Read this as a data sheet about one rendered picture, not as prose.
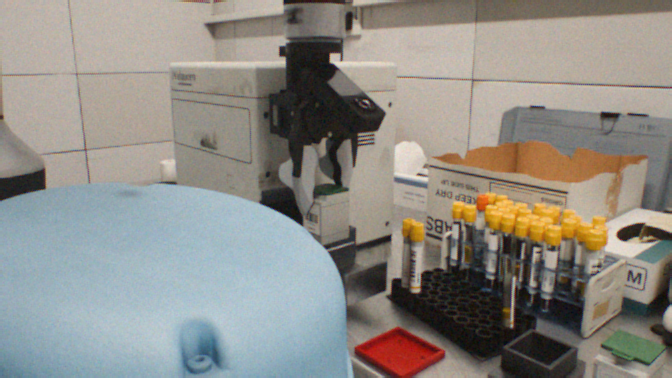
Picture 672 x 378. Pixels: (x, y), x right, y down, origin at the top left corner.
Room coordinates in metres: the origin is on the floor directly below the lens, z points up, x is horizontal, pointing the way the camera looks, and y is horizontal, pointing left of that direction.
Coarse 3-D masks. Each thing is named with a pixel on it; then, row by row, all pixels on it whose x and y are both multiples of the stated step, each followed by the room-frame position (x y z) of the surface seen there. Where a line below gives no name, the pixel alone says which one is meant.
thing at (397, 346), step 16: (384, 336) 0.51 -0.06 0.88; (400, 336) 0.52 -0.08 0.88; (416, 336) 0.51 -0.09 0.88; (368, 352) 0.48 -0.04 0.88; (384, 352) 0.48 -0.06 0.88; (400, 352) 0.48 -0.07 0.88; (416, 352) 0.48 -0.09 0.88; (432, 352) 0.48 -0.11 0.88; (384, 368) 0.45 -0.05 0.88; (400, 368) 0.45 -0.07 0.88; (416, 368) 0.45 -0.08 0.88
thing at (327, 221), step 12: (348, 192) 0.64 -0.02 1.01; (324, 204) 0.61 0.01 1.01; (336, 204) 0.62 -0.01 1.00; (348, 204) 0.64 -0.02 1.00; (312, 216) 0.62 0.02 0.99; (324, 216) 0.61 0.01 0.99; (336, 216) 0.62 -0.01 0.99; (348, 216) 0.64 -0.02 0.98; (312, 228) 0.62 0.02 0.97; (324, 228) 0.61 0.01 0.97; (336, 228) 0.62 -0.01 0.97; (348, 228) 0.64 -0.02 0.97; (324, 240) 0.61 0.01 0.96; (336, 240) 0.62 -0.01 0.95
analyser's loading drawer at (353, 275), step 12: (336, 252) 0.62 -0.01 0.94; (348, 252) 0.63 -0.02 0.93; (336, 264) 0.62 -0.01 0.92; (348, 264) 0.63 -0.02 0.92; (360, 264) 0.63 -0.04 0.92; (372, 264) 0.58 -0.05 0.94; (384, 264) 0.59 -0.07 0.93; (348, 276) 0.55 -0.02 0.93; (360, 276) 0.57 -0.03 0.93; (372, 276) 0.58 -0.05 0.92; (384, 276) 0.59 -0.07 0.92; (348, 288) 0.55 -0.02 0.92; (360, 288) 0.57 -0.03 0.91; (372, 288) 0.58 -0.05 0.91; (384, 288) 0.59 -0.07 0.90; (348, 300) 0.55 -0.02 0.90; (360, 300) 0.57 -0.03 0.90
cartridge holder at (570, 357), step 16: (528, 336) 0.46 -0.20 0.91; (544, 336) 0.46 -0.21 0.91; (512, 352) 0.43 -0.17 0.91; (528, 352) 0.46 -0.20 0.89; (544, 352) 0.46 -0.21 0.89; (560, 352) 0.44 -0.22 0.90; (576, 352) 0.43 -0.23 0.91; (496, 368) 0.44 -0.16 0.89; (512, 368) 0.43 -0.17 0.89; (528, 368) 0.42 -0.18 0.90; (544, 368) 0.40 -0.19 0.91; (560, 368) 0.41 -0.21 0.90; (576, 368) 0.43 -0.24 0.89
